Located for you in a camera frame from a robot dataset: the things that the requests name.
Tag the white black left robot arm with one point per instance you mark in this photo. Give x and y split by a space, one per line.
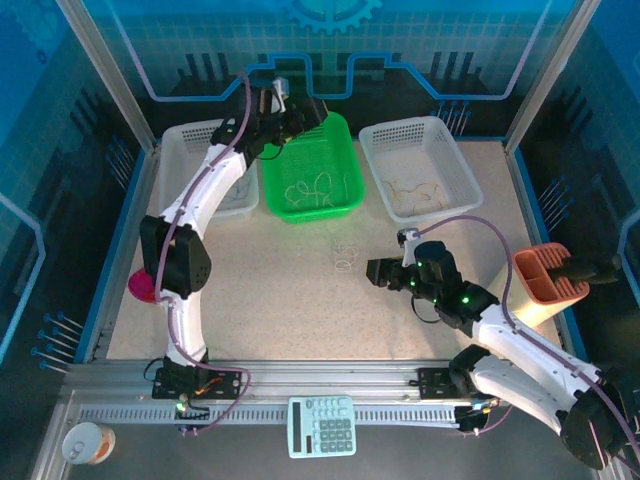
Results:
180 260

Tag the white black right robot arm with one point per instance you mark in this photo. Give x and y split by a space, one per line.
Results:
530 350

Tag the green perforated plastic basket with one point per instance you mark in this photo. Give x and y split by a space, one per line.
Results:
310 160

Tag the white perforated plastic basket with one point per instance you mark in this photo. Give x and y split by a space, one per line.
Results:
180 150
420 160

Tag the orange slotted utensil holder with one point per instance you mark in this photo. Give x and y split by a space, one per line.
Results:
540 275

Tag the small black control box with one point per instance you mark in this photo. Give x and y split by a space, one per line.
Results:
192 414
472 417

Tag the light blue calculator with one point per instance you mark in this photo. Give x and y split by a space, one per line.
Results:
322 427

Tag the pink lidded cup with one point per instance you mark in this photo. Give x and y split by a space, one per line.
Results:
142 287

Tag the tin can with pull tab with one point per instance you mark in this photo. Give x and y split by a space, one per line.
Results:
87 442

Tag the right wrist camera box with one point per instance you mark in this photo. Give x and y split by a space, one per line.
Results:
409 237

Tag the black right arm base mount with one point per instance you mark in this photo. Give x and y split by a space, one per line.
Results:
432 382

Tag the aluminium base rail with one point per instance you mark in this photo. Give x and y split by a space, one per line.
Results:
325 372

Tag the aluminium frame post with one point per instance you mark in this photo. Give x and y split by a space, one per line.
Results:
545 85
115 85

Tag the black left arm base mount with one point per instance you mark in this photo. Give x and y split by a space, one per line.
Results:
225 382

